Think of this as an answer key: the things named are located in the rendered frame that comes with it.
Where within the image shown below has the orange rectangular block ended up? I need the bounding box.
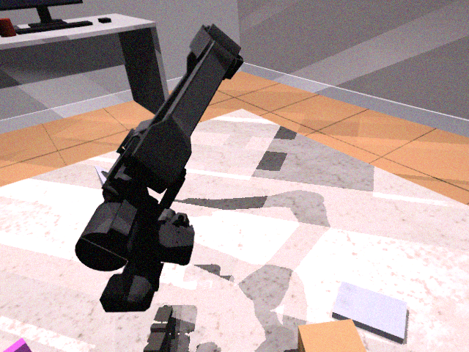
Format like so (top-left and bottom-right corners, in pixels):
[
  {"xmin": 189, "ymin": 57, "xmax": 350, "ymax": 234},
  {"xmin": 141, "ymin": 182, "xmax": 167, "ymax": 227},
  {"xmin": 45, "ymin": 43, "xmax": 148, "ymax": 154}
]
[{"xmin": 298, "ymin": 319, "xmax": 367, "ymax": 352}]

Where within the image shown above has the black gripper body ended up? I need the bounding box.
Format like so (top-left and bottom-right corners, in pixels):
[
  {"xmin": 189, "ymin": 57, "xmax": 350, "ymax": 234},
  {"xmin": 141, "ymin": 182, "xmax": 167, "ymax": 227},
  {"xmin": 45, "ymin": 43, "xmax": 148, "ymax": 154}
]
[{"xmin": 100, "ymin": 208, "xmax": 176, "ymax": 312}]

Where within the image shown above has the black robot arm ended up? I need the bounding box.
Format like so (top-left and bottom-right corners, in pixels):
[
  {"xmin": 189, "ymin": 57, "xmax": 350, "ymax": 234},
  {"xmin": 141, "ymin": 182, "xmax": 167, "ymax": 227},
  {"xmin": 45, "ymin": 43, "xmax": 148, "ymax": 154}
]
[{"xmin": 74, "ymin": 23, "xmax": 244, "ymax": 272}]

